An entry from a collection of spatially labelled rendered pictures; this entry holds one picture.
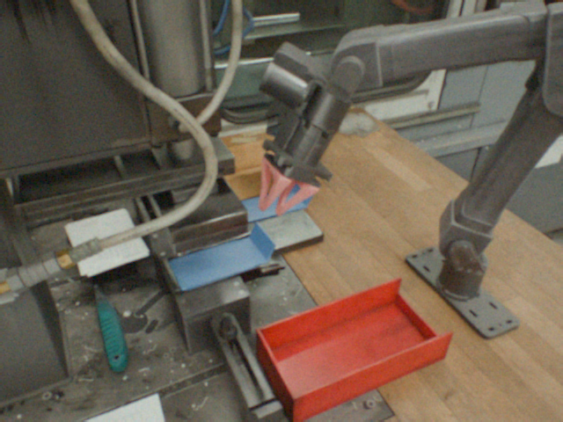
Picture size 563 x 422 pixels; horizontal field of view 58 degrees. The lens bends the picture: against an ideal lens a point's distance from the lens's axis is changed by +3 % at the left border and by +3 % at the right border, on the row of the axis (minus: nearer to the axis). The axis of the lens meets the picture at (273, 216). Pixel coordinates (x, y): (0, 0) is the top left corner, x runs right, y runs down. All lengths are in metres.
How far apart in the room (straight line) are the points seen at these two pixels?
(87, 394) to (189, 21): 0.50
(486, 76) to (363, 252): 0.98
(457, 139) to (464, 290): 1.00
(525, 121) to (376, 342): 0.37
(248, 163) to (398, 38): 0.57
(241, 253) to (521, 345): 0.44
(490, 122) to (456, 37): 1.24
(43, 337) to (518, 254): 0.79
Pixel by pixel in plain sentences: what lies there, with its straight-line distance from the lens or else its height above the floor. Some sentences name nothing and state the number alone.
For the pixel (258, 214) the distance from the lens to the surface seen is 0.97.
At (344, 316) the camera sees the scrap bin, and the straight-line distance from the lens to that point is 0.79.
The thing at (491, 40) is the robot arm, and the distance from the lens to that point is 0.66.
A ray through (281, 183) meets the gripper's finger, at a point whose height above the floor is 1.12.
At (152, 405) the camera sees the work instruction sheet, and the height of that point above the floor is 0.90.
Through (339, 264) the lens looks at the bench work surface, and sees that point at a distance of 0.90.
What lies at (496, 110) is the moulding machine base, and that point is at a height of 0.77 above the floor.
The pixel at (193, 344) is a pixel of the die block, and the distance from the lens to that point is 0.75.
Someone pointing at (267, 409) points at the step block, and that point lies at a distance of 0.61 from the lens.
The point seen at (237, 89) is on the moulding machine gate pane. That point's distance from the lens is 1.31.
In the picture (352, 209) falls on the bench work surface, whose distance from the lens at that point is 1.03.
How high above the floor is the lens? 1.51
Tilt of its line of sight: 38 degrees down
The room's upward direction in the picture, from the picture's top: straight up
